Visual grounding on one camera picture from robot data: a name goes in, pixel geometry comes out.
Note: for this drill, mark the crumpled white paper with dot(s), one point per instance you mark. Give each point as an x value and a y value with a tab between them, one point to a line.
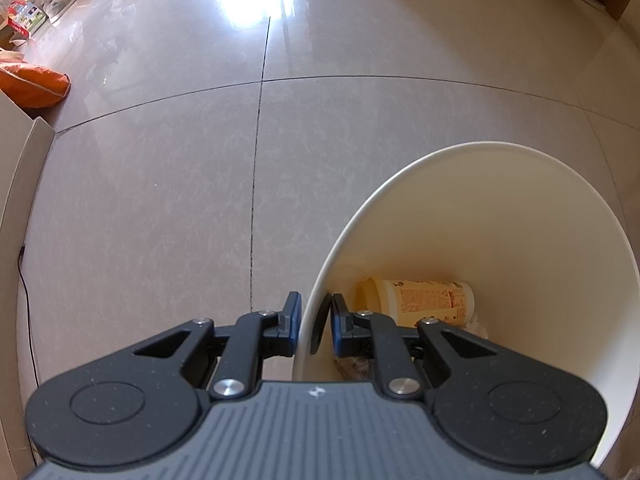
477	326

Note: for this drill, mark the white plastic bin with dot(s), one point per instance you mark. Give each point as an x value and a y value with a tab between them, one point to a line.
475	210

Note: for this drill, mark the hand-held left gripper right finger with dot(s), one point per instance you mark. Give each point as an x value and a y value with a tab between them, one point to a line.
342	325

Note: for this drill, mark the orange bag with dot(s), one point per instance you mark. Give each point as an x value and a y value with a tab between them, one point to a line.
30	82

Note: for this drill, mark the clear printed wrapper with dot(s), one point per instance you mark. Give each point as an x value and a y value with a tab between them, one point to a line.
357	367

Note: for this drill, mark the colourful printed box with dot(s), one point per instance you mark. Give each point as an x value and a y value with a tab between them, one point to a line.
26	16

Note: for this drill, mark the yellow paper cup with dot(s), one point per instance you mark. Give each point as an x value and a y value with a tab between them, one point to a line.
425	300

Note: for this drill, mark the beige cardboard panel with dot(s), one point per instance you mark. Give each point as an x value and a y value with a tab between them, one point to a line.
15	220

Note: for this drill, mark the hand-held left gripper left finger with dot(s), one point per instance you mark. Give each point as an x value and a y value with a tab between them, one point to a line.
292	312

